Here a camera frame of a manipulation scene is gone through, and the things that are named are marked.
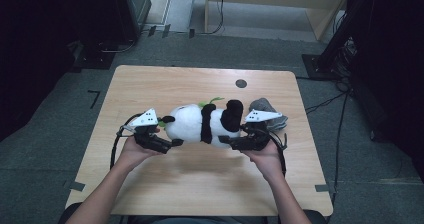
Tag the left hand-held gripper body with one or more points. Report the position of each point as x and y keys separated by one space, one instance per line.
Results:
x=148 y=137

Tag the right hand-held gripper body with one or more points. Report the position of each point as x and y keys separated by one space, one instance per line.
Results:
x=255 y=140

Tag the panda plush toy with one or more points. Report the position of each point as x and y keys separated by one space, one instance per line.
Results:
x=190 y=122

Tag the grey fluffy cloth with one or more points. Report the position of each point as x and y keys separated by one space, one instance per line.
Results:
x=263 y=104

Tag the person's left hand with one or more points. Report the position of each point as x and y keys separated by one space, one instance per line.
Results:
x=133 y=154

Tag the person's right hand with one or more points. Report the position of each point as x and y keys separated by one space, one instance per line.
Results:
x=268 y=160

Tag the grey tape strip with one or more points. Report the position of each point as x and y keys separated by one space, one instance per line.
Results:
x=322 y=188
x=77 y=186

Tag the black stand base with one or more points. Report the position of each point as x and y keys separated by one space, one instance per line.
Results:
x=96 y=59

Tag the black floor tape piece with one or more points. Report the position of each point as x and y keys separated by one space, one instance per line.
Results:
x=191 y=33

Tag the black metal stand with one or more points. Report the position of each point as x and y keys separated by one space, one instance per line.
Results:
x=333 y=47

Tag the dark monitor on stand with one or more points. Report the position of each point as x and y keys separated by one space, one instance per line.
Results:
x=133 y=10

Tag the dark curtain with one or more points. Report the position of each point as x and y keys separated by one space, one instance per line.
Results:
x=393 y=67
x=40 y=50

